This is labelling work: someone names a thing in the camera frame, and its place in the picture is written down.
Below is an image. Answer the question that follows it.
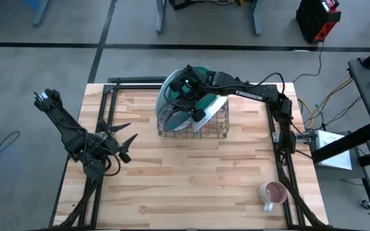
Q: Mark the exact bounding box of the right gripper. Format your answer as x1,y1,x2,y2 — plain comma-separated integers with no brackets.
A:
169,65,211,123

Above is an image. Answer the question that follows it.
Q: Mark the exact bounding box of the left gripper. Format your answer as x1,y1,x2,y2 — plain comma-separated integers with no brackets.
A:
97,119,139,164

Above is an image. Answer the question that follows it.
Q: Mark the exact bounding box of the large white plate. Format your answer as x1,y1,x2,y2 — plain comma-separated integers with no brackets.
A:
155,69,186,129

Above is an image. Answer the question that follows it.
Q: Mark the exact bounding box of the teal plate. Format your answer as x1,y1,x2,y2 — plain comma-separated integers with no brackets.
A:
162,66,220,132

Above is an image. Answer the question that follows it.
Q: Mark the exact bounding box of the dark patterned plate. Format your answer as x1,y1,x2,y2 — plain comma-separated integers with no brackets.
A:
158,102,194,132

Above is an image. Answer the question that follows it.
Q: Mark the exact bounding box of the grey table leg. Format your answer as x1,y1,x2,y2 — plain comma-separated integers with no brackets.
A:
252,0,263,37
155,0,167,35

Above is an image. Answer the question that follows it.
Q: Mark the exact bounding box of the small grey connector box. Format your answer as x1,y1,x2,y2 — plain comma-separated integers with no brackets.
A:
295,131,317,144

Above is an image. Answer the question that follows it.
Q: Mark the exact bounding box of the white mug pink inside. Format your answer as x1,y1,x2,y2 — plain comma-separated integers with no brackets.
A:
258,180,288,213

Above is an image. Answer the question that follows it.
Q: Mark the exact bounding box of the red black equipment case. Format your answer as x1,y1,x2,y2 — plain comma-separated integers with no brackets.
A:
295,0,342,44

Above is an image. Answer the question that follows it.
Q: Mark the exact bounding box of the blue table leg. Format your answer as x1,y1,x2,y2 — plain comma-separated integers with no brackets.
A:
26,0,51,27

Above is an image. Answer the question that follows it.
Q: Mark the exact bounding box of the white box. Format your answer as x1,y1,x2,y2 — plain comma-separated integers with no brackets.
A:
314,130,353,171

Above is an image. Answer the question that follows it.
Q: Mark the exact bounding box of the black diagonal beam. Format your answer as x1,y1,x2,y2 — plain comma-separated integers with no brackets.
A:
311,123,370,164

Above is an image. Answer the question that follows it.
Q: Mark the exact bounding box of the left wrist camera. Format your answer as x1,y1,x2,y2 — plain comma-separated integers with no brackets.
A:
94,130,109,142

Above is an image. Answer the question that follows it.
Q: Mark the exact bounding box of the grey wire dish rack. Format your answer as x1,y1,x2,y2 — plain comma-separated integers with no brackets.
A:
156,96,231,139

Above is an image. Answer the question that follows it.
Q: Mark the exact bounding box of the black aluminium table frame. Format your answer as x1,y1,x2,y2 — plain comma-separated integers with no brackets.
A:
51,76,329,231

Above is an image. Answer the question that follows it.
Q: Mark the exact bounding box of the black power cable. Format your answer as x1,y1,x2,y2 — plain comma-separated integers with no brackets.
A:
292,41,324,83

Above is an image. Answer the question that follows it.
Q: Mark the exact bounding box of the yellow cable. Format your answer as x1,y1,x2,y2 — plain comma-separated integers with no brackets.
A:
297,76,355,121

